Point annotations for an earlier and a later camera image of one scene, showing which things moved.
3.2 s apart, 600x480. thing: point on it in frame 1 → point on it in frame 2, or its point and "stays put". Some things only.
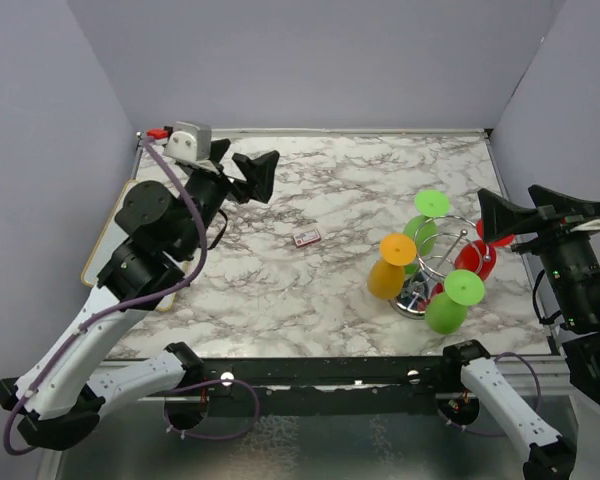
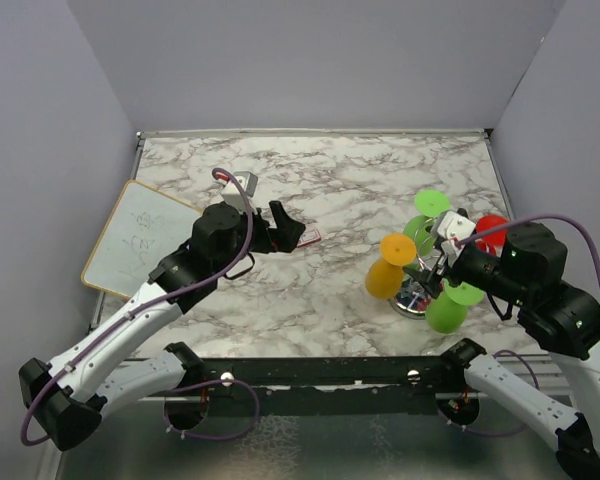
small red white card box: [306, 238] stays put
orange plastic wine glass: [386, 275] stays put
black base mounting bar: [391, 386] stays put
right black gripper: [557, 213] → [430, 279]
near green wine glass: [445, 311] stays put
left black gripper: [259, 174] → [287, 233]
